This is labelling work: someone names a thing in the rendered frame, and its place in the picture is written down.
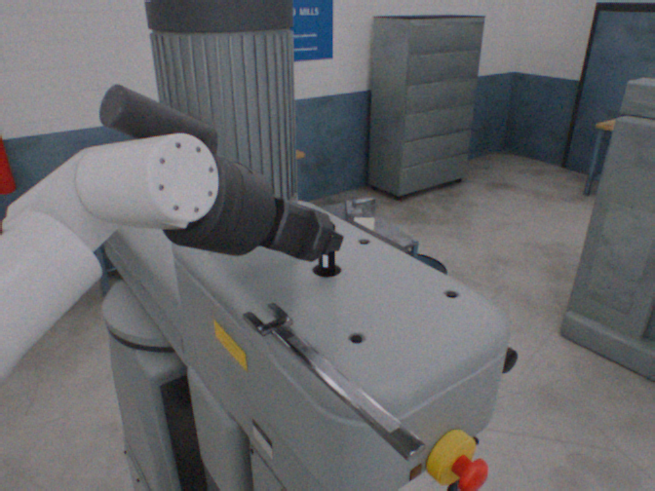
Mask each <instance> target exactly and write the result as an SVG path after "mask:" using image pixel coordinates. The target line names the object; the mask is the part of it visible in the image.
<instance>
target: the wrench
mask: <svg viewBox="0 0 655 491"><path fill-rule="evenodd" d="M268 312H269V314H271V315H272V316H273V317H274V318H275V320H274V321H270V322H268V323H263V322H262V321H261V320H260V319H259V318H258V317H257V316H256V315H255V314H254V313H253V312H250V311H248V312H246V313H245V314H243V319H244V321H245V322H246V323H247V324H248V325H249V326H250V328H253V329H254V330H255V331H256V332H258V333H259V334H260V335H261V336H265V335H268V334H270V333H271V334H272V335H273V336H274V337H275V338H276V339H277V340H278V342H279V343H281V344H282V345H283V346H285V347H286V348H287V349H288V350H289V351H290V352H291V353H292V355H293V356H295V357H296V358H297V359H298V360H299V361H300V362H302V363H303V364H304V365H305V366H307V367H308V368H309V370H310V371H311V372H312V373H313V374H314V375H315V376H316V377H317V378H318V379H321V380H322V381H323V382H324V383H325V385H326V386H327V387H328V388H329V389H330V390H331V391H332V392H333V393H335V394H336V395H337V396H339V397H340V398H341V400H342V401H343V402H344V403H345V404H346V405H347V406H349V407H350V408H351V409H352V410H353V411H355V412H356V413H357V414H358V415H359V417H360V418H361V419H362V420H364V421H365V422H366V423H367V424H368V425H369V426H370V427H371V428H373V429H374V430H375V431H376V432H377V433H378V434H379V435H380V436H381V437H382V438H383V439H384V440H385V441H386V442H387V443H388V444H390V445H391V446H393V447H394V448H395V449H396V450H397V451H398V453H399V454H400V455H401V456H402V457H403V458H404V459H405V460H406V461H409V460H411V459H412V458H414V457H415V456H417V455H418V453H419V452H421V451H423V450H425V447H426V445H425V443H424V442H423V441H421V440H420V439H419V438H417V437H416V436H415V434H414V433H413V432H412V431H410V430H409V429H408V428H407V427H405V426H404V425H403V424H401V423H400V422H399V421H398V420H397V419H396V417H395V416H393V415H392V414H390V413H389V412H388V411H387V410H385V409H384V408H383V407H382V406H381V405H380V404H379V403H377V402H375V401H374V399H373V398H372V397H371V396H369V395H368V394H367V393H366V392H365V391H364V390H363V389H360V388H359V387H358V386H357V384H356V383H355V382H354V381H352V380H351V379H350V378H349V377H347V376H346V375H345V374H343V373H342V372H341V371H340V370H339V368H338V367H337V366H335V365H334V364H332V363H331V362H330V361H329V360H328V359H326V358H325V357H324V356H323V354H322V353H321V352H318V351H317V350H316V349H315V348H314V347H313V346H312V345H310V344H309V343H308V342H306V341H305V339H304V338H303V337H301V336H300V335H299V334H298V333H297V332H296V331H295V330H292V329H291V328H290V327H289V326H290V325H291V324H292V318H290V317H289V316H288V314H287V313H286V311H284V310H283V309H282V308H280V307H279V306H277V305H276V304H275V303H271V304H268Z"/></svg>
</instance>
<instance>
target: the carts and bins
mask: <svg viewBox="0 0 655 491"><path fill-rule="evenodd" d="M321 209H323V210H325V211H327V212H329V213H331V214H332V215H335V216H337V217H339V219H341V220H343V221H345V222H350V221H355V222H357V223H359V224H362V225H364V226H366V227H367V228H369V229H371V230H374V231H376V233H378V234H379V235H381V236H383V237H385V238H388V239H390V240H392V241H394V242H396V243H398V244H401V246H404V247H406V248H409V247H411V250H410V256H412V257H415V259H416V260H418V261H420V262H422V263H424V264H426V265H429V266H431V267H432V268H434V269H436V270H438V271H440V273H442V274H445V275H446V274H447V270H446V268H445V266H444V265H443V264H442V263H441V262H439V261H437V260H436V259H434V257H431V256H427V255H424V254H420V253H418V246H419V241H418V240H417V239H413V238H412V237H410V236H409V235H408V234H406V233H405V232H403V230H402V229H399V228H398V227H396V226H395V225H393V224H392V223H390V222H389V221H386V220H385V219H383V217H382V216H380V215H379V214H377V213H376V212H375V198H372V197H371V196H369V197H365V198H361V199H358V200H357V199H355V200H346V202H344V203H338V204H332V206H327V207H321Z"/></svg>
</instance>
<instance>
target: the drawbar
mask: <svg viewBox="0 0 655 491"><path fill-rule="evenodd" d="M318 276H319V277H326V278H328V277H335V251H329V252H328V255H327V267H324V256H320V257H318Z"/></svg>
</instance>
